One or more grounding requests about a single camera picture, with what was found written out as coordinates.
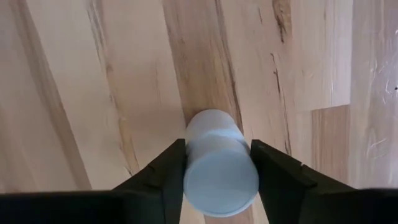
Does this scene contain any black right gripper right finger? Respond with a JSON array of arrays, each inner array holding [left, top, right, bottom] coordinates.
[[249, 139, 357, 224]]

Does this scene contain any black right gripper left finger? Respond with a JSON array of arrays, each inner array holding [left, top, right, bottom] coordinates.
[[111, 138, 188, 224]]

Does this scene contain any small white pill bottle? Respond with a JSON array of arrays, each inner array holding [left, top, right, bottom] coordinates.
[[182, 108, 260, 218]]

